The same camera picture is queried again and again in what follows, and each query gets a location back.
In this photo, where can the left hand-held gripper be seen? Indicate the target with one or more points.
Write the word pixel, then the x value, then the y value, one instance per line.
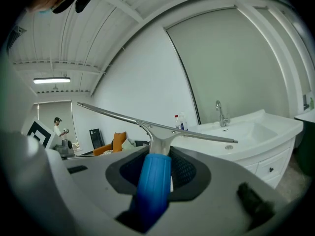
pixel 39 131

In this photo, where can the red-capped clear bottle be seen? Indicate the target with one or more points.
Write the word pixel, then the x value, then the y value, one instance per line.
pixel 177 123

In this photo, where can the white-topped dark green stand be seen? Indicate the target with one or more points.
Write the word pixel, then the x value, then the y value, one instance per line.
pixel 307 117

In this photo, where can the ceiling air vent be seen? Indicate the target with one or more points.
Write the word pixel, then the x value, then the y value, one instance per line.
pixel 16 39

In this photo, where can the blue face mask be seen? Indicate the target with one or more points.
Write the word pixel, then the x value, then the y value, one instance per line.
pixel 45 10

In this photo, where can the blue-striped white spray bottle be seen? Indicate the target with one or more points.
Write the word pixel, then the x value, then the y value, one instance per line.
pixel 184 123

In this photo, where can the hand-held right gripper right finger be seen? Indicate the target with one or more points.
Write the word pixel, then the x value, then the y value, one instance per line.
pixel 216 205

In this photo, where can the orange sofa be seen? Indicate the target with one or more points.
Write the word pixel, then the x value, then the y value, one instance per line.
pixel 101 150

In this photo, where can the orange cushion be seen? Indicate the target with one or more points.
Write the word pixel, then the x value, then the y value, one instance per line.
pixel 119 141

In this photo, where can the frosted glass partition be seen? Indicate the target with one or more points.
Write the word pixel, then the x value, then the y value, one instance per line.
pixel 233 70

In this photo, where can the black upright appliance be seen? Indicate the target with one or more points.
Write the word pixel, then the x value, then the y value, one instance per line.
pixel 95 139

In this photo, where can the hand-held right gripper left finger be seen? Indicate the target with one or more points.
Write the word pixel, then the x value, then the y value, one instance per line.
pixel 93 188

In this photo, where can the small green bottle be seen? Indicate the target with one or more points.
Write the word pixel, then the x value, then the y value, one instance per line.
pixel 311 103

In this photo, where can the chrome faucet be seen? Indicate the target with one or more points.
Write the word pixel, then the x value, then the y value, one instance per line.
pixel 222 120

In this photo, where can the white vanity table with sink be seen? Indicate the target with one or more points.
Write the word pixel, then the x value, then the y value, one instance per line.
pixel 285 128

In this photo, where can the ceiling strip light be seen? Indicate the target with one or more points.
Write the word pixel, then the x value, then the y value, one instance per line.
pixel 51 80

